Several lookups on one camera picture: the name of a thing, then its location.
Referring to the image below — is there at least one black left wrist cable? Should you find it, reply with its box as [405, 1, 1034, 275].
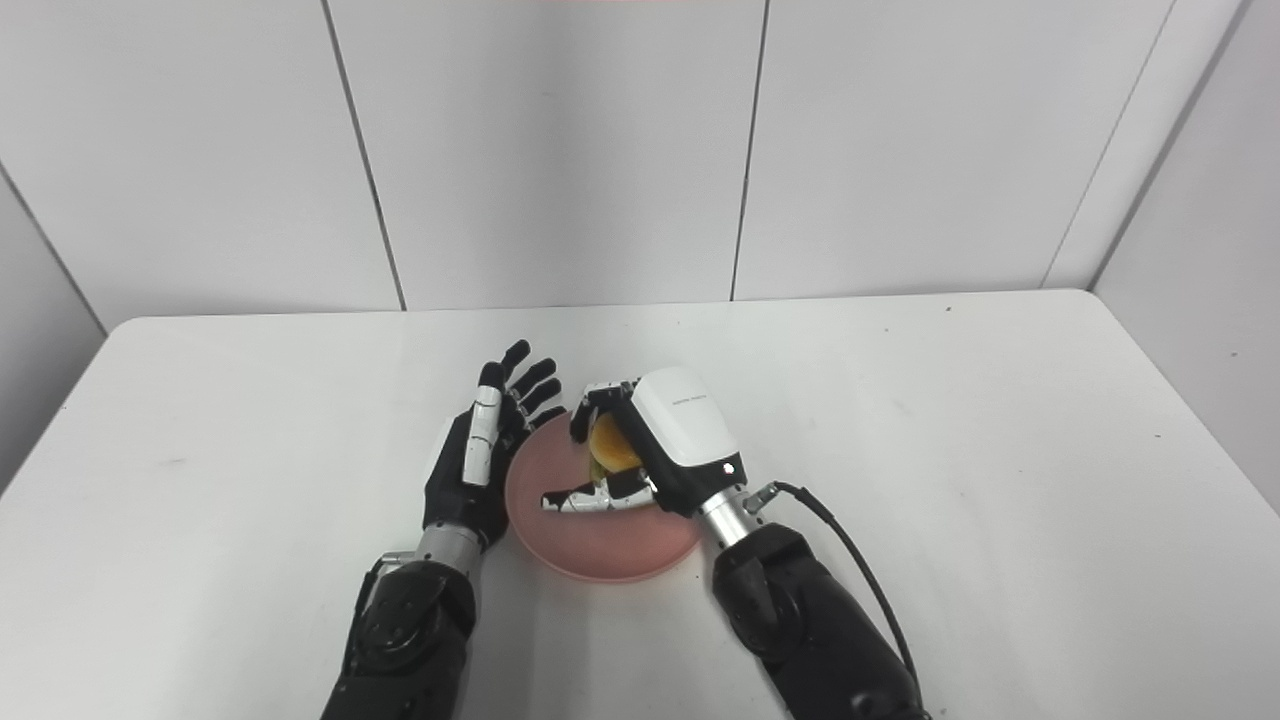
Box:
[354, 552, 417, 646]

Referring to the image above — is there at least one toy hamburger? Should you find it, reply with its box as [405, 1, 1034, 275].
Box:
[587, 412, 644, 487]

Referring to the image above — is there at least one pink round plate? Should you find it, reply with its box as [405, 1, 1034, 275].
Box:
[503, 404, 705, 585]

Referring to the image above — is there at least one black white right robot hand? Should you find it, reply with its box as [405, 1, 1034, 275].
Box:
[540, 365, 749, 520]

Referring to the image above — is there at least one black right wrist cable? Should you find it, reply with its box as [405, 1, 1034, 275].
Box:
[744, 481, 933, 720]

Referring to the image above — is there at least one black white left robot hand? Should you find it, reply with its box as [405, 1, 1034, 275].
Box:
[421, 339, 568, 554]

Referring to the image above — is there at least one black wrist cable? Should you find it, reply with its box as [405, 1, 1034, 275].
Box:
[354, 552, 417, 646]
[744, 481, 933, 720]

